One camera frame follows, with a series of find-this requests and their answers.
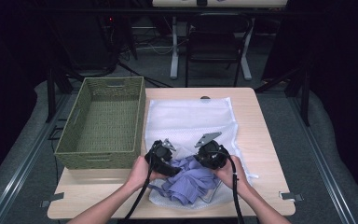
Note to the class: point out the person's left hand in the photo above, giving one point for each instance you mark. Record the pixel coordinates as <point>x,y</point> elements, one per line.
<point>141,174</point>

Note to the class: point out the white desk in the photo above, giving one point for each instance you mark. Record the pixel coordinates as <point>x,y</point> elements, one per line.
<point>174,56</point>

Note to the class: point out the green woven basket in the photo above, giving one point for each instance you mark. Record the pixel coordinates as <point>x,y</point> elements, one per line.
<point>105,124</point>

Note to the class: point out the white mesh laundry bag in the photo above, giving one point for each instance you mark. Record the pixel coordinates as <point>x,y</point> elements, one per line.
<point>189,118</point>

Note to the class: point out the purple shirt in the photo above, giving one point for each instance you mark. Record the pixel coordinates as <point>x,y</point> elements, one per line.
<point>189,183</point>

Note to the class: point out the black chair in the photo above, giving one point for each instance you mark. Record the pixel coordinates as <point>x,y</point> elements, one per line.
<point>214,43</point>

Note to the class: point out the metal table bracket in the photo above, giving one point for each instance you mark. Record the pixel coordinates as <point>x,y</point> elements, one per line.
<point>290,196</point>
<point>51,199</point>

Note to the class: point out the black metal stand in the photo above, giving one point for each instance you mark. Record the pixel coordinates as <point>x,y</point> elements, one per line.
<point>305,96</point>
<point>50,93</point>

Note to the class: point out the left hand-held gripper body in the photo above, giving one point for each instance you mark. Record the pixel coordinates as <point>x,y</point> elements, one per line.
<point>161,154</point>

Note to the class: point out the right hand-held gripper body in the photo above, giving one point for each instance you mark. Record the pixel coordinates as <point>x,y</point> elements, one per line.
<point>211,155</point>

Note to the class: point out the person's right hand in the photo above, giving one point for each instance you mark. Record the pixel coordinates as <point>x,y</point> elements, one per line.
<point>231,174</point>

